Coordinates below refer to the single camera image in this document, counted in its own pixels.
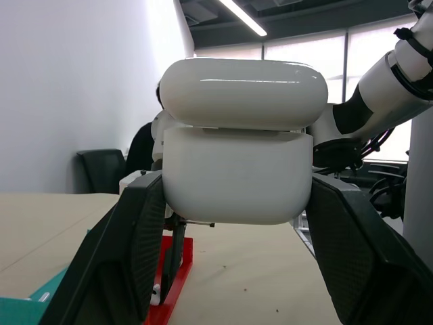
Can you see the red plastic tray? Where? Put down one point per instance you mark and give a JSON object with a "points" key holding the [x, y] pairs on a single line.
{"points": [[176, 281]]}

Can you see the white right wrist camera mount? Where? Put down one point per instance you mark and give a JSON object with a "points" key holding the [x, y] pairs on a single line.
{"points": [[157, 135]]}

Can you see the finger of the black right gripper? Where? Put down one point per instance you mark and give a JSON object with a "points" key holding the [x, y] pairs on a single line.
{"points": [[176, 250]]}

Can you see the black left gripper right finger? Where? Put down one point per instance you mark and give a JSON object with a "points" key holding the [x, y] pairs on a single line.
{"points": [[358, 257]]}

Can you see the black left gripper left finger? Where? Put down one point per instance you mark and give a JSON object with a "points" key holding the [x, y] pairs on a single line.
{"points": [[111, 257]]}

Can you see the white earbud charging case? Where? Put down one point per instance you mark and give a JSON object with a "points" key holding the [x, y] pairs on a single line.
{"points": [[236, 169]]}

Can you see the long ceiling light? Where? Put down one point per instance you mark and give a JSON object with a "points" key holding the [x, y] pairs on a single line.
{"points": [[243, 17]]}

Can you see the person in black clothes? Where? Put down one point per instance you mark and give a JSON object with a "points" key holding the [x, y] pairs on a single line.
{"points": [[138, 152]]}

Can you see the white earbud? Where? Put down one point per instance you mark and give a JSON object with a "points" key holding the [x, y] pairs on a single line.
{"points": [[155, 295]]}

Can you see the teal plastic bin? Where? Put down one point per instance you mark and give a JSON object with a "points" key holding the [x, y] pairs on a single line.
{"points": [[17, 311]]}

